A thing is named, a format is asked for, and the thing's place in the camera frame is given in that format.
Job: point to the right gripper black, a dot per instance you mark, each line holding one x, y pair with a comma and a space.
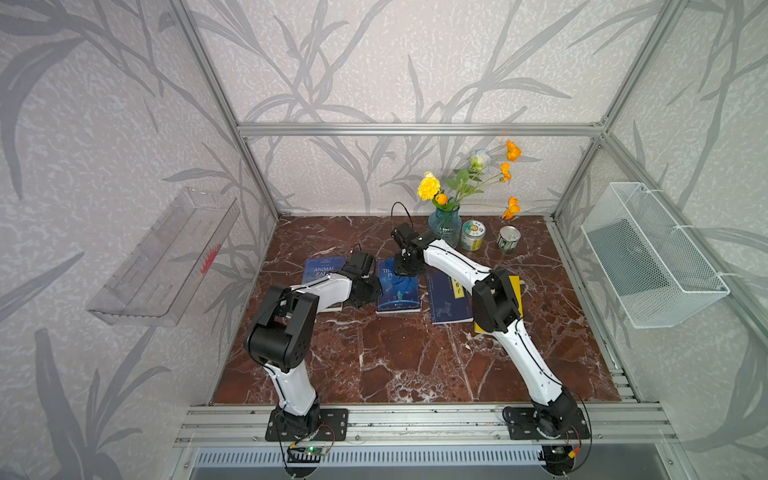
398, 272

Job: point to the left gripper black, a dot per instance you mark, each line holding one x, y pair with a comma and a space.
376, 296

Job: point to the Little Prince blue book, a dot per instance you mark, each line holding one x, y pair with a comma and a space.
400, 294

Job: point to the Animal Farm book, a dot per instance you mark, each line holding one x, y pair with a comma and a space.
321, 270

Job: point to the dark navy Chinese book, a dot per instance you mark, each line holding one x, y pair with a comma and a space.
449, 300

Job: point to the yellow book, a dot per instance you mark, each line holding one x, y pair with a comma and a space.
516, 294

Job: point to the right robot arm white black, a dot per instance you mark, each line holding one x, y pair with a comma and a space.
546, 392

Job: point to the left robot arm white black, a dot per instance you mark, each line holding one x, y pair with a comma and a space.
282, 328

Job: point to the glass vase teal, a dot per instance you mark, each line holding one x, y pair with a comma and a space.
446, 225

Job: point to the green white tin can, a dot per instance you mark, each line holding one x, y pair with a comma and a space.
472, 235

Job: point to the open silver tin can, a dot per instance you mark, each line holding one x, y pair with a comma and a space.
508, 238

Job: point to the yellow orange flower bouquet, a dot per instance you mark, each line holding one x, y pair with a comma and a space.
479, 173

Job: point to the left circuit board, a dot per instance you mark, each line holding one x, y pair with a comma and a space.
307, 454

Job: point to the circuit board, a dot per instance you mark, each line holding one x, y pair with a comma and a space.
307, 454
559, 457

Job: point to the clear acrylic shelf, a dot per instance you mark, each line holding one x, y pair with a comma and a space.
156, 283

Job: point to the right circuit board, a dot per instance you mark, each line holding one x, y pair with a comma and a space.
559, 457

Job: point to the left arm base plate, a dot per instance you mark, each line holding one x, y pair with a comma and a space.
320, 424

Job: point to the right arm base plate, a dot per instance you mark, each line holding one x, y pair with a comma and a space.
527, 423

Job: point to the aluminium front rail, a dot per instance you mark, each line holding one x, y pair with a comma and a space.
427, 424

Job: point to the white wire basket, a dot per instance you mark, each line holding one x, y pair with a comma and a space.
661, 278

